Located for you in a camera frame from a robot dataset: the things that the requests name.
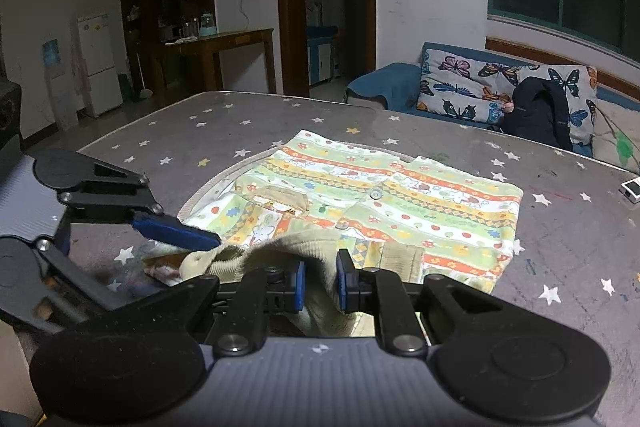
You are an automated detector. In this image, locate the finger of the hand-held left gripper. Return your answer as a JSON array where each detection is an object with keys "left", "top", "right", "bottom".
[
  {"left": 57, "top": 157, "right": 222, "bottom": 254},
  {"left": 30, "top": 234, "right": 151, "bottom": 333}
]

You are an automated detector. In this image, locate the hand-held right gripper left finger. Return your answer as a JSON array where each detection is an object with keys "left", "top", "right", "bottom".
[{"left": 167, "top": 260, "right": 307, "bottom": 356}]

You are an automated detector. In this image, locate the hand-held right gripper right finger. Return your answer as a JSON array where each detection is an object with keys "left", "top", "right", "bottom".
[{"left": 336, "top": 249, "right": 482, "bottom": 358}]

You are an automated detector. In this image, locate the patterned children's jacket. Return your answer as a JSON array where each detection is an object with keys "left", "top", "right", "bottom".
[{"left": 177, "top": 129, "right": 525, "bottom": 339}]

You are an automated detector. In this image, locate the water dispenser with blue bottle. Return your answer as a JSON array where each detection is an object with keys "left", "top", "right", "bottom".
[{"left": 41, "top": 38, "right": 79, "bottom": 131}]

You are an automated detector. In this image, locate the broom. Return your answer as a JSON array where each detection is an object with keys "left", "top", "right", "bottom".
[{"left": 135, "top": 54, "right": 155, "bottom": 100}]

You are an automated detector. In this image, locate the white refrigerator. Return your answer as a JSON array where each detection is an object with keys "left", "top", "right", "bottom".
[{"left": 76, "top": 12, "right": 124, "bottom": 117}]

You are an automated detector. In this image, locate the wooden table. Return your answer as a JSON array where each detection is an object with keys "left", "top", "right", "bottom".
[{"left": 150, "top": 28, "right": 278, "bottom": 96}]

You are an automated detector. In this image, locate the blue sofa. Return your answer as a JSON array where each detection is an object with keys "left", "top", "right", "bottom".
[{"left": 345, "top": 42, "right": 640, "bottom": 172}]

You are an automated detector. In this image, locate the grey star-printed blanket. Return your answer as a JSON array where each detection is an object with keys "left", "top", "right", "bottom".
[{"left": 20, "top": 91, "right": 640, "bottom": 427}]

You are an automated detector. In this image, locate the dark wooden shelf cabinet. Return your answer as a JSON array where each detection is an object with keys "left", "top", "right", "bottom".
[{"left": 119, "top": 0, "right": 217, "bottom": 94}]

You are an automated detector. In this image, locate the blue and white cabinet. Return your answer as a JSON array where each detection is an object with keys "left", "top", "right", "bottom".
[{"left": 305, "top": 26, "right": 339, "bottom": 87}]

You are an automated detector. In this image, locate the butterfly print pillow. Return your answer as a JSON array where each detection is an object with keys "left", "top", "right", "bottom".
[
  {"left": 416, "top": 49, "right": 542, "bottom": 124},
  {"left": 520, "top": 64, "right": 599, "bottom": 146}
]

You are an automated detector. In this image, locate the dark jacket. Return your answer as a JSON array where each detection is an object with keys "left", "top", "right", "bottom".
[{"left": 501, "top": 77, "right": 574, "bottom": 152}]

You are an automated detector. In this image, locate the small white device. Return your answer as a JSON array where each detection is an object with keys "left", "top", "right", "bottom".
[{"left": 618, "top": 178, "right": 640, "bottom": 208}]

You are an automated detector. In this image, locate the light cushion with green print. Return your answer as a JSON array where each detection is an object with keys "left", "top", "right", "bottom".
[{"left": 590, "top": 99, "right": 640, "bottom": 174}]

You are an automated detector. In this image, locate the brown wooden door frame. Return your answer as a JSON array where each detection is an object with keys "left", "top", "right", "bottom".
[{"left": 274, "top": 0, "right": 377, "bottom": 98}]

